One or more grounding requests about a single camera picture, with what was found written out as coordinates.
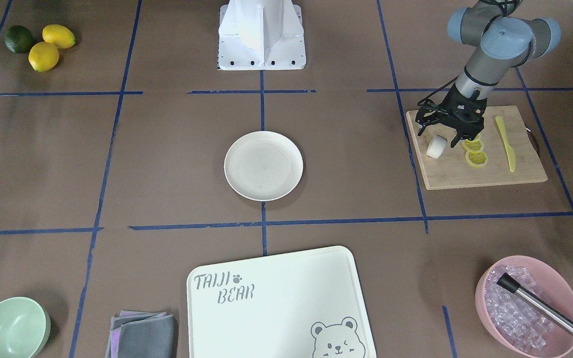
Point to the yellow plastic knife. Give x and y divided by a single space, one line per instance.
510 153

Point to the cream bear tray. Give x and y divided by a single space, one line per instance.
306 304

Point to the bamboo cutting board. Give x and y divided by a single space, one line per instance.
451 171

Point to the bottom lemon slice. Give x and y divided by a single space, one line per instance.
476 159

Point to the top lemon slice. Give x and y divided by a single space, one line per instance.
474 140

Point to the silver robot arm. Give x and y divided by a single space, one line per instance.
501 42

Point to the metal black-tipped muddler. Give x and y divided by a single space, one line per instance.
512 285

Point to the middle lemon slice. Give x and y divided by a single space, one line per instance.
474 146

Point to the yellow lemon near edge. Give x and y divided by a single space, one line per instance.
59 35

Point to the green bowl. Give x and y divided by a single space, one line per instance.
25 327

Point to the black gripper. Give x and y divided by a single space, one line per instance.
460 100

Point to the clear ice cubes pile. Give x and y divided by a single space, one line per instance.
520 324

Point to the pink bowl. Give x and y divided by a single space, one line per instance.
557 289

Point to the lemon slice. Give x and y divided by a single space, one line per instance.
476 159
474 140
474 146

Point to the cream round plate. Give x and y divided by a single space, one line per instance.
263 166

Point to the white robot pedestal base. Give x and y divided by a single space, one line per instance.
261 35

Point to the folded grey purple cloth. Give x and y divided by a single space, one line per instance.
141 334

